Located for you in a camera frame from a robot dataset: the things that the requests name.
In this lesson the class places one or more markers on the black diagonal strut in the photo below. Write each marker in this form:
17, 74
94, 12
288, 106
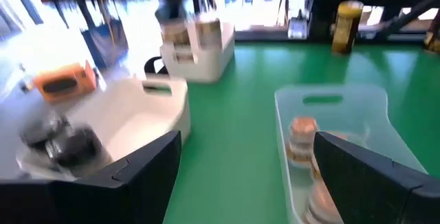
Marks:
409, 14

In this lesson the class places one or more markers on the clear plastic bin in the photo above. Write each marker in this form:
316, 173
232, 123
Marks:
361, 114

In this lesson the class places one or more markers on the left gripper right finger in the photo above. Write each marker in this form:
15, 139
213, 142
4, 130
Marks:
378, 196

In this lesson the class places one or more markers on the orange box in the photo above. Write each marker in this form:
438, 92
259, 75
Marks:
86, 76

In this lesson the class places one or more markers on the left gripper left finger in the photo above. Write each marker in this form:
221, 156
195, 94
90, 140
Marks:
103, 200

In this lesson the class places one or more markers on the white plastic bin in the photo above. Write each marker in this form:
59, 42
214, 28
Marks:
206, 66
137, 124

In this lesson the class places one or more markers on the black-lid glass spice jar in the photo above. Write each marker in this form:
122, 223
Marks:
41, 133
79, 148

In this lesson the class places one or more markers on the small glass pink salt jar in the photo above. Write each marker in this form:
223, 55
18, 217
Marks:
302, 138
319, 203

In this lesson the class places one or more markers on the blue bag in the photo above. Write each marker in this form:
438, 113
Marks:
106, 45

